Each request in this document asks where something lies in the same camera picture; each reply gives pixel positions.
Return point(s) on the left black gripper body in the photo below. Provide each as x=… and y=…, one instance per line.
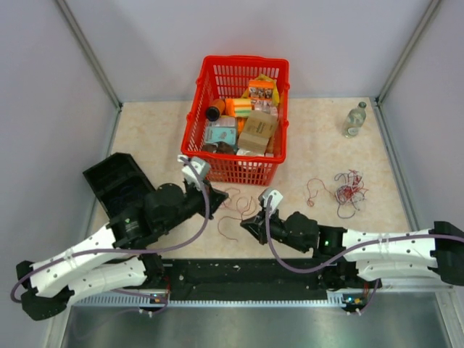
x=194, y=203

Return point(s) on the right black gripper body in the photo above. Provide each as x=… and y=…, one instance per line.
x=278, y=230

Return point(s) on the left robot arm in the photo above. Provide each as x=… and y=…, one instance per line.
x=116, y=256

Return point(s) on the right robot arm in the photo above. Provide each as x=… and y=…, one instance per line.
x=343, y=255

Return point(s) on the brown wrapped package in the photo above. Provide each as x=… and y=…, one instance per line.
x=219, y=148

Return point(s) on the teal tissue box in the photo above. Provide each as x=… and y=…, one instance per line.
x=224, y=129

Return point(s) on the black divided tray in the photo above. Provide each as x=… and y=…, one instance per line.
x=117, y=182

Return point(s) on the red plastic basket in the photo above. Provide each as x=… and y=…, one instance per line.
x=238, y=119

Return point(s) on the orange black bottle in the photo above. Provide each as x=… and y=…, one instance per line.
x=215, y=110

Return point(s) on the brown cardboard box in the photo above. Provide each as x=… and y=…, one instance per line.
x=258, y=130

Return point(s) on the striped sponge pack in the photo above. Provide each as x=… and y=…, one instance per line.
x=239, y=107

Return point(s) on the pink white packet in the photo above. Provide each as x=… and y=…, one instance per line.
x=265, y=105

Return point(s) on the orange snack box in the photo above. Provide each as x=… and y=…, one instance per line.
x=260, y=89

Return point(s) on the yellow bag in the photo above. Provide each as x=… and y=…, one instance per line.
x=276, y=95

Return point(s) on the clear glass bottle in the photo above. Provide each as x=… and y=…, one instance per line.
x=355, y=120

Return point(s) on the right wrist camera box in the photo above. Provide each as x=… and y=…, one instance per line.
x=270, y=199

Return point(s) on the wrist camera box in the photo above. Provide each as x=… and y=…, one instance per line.
x=270, y=199
x=194, y=169

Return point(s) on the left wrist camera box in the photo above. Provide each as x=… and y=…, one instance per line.
x=194, y=169

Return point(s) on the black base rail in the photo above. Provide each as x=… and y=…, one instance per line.
x=248, y=280

